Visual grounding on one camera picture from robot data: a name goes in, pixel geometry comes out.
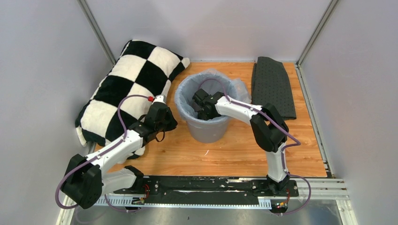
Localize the blue translucent trash bag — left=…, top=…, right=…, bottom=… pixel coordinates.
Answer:
left=174, top=69, right=252, bottom=124

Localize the grey plastic trash bin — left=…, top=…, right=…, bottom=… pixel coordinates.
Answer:
left=186, top=116, right=230, bottom=143

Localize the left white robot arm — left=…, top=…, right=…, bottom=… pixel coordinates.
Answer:
left=56, top=102, right=177, bottom=209

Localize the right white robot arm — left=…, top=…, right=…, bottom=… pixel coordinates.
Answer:
left=192, top=89, right=290, bottom=196

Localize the black white checkered pillow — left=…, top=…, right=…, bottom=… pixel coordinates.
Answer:
left=75, top=39, right=190, bottom=147

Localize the dark grey dotted cloth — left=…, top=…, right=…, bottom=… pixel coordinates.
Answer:
left=251, top=56, right=297, bottom=120

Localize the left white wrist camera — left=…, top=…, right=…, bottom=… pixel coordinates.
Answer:
left=152, top=95, right=167, bottom=106

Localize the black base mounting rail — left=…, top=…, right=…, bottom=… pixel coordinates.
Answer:
left=107, top=176, right=299, bottom=211

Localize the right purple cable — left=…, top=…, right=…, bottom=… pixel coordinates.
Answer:
left=198, top=77, right=312, bottom=217

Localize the left aluminium frame post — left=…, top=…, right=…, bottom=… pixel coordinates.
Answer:
left=77, top=0, right=116, bottom=65

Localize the aluminium frame post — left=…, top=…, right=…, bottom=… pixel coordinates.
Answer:
left=77, top=0, right=116, bottom=65
left=296, top=0, right=340, bottom=67

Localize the right aluminium frame post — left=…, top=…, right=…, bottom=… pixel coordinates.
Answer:
left=296, top=0, right=340, bottom=67

